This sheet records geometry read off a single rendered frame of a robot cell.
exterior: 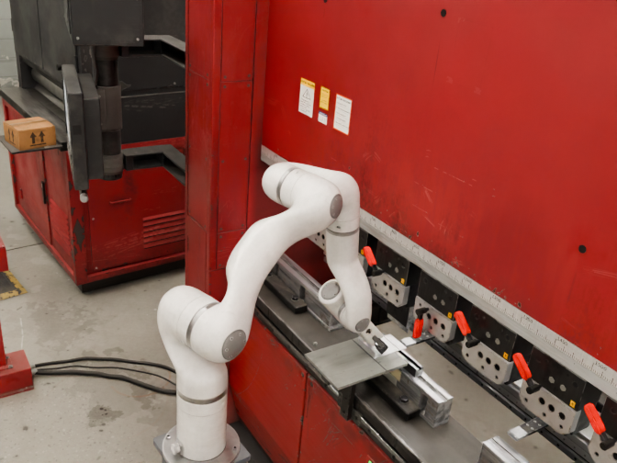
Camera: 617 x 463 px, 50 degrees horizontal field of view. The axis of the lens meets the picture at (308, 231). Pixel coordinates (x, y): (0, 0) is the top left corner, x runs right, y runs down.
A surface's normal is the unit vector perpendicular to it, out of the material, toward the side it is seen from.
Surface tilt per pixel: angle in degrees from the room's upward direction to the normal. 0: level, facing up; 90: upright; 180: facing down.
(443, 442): 0
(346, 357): 0
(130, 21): 90
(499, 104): 90
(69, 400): 0
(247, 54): 90
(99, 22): 90
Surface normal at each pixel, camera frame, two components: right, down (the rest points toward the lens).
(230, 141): 0.53, 0.41
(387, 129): -0.84, 0.17
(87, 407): 0.08, -0.90
